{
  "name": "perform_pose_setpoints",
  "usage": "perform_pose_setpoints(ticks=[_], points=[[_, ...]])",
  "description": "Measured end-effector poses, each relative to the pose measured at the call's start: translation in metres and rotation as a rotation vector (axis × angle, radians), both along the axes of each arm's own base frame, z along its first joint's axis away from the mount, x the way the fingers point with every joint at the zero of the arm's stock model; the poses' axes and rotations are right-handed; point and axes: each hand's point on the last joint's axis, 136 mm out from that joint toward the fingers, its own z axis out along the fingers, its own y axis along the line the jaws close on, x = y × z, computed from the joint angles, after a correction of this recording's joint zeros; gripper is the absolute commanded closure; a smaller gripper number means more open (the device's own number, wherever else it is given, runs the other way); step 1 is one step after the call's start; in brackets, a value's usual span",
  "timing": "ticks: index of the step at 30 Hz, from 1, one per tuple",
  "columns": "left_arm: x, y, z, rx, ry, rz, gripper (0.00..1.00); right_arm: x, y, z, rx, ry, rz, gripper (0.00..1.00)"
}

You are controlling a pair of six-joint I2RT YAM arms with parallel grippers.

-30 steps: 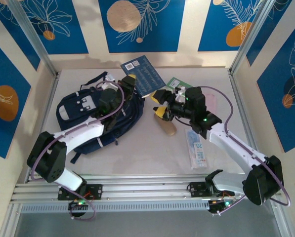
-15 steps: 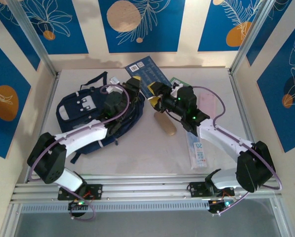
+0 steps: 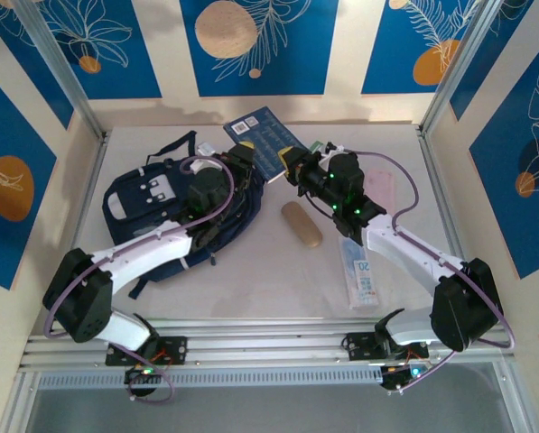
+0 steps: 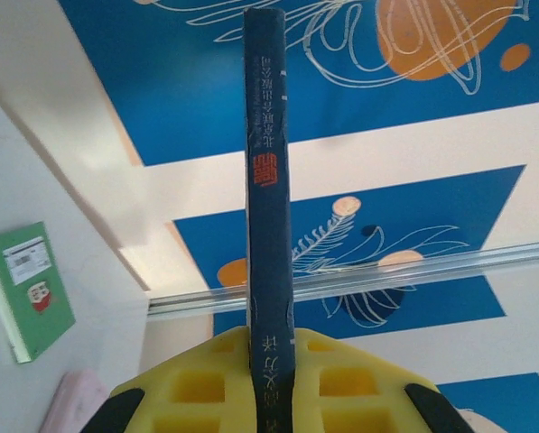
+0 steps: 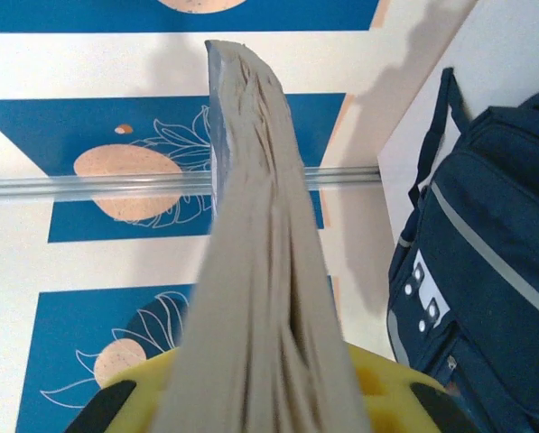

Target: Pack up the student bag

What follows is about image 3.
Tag blue book with white text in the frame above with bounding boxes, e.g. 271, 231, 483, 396
222, 106, 311, 184

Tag pink pencil case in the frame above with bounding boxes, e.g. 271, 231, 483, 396
363, 168, 397, 214

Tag beige glasses case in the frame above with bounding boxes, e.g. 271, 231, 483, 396
281, 201, 324, 250

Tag navy blue backpack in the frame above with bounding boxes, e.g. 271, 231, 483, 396
101, 130, 266, 300

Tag white blue pen pack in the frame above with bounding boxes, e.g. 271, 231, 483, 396
338, 234, 382, 311

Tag grey front panel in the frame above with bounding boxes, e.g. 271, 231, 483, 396
23, 387, 515, 433

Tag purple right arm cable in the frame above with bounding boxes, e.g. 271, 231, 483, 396
353, 151, 518, 399

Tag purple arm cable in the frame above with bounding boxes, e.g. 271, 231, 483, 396
42, 155, 235, 405
353, 151, 518, 399

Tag aluminium right side rail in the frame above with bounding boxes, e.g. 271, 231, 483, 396
415, 125, 485, 324

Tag aluminium rail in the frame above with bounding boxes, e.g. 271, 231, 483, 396
415, 125, 485, 324
42, 128, 112, 335

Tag aluminium left side rail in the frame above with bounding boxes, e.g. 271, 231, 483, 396
42, 128, 112, 335

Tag aluminium front frame rails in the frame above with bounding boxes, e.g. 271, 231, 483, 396
18, 315, 518, 374

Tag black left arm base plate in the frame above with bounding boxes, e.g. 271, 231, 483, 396
105, 336, 189, 367

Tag aluminium right frame post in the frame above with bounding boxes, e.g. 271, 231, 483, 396
419, 0, 509, 137

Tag aluminium frame post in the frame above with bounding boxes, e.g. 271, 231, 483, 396
11, 0, 108, 142
419, 0, 509, 137

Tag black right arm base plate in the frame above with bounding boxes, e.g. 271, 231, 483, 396
343, 331, 390, 362

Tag aluminium left frame post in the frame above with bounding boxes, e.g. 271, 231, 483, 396
11, 0, 108, 142

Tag grey slotted cable duct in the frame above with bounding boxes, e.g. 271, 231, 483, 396
37, 364, 386, 392

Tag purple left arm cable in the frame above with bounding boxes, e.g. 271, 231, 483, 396
42, 155, 235, 405

